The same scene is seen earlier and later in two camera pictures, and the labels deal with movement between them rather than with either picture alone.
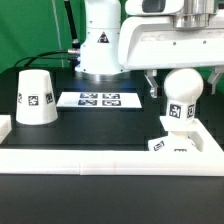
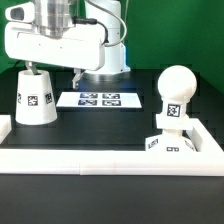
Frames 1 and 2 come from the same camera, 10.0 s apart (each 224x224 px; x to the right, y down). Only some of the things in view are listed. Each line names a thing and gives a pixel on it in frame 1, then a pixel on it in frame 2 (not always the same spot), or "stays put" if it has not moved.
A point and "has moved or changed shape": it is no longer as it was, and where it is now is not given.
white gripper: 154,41 to 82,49
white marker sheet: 99,100 stays put
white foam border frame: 207,161 stays put
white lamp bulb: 182,87 has moved or changed shape
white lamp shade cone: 35,98 stays put
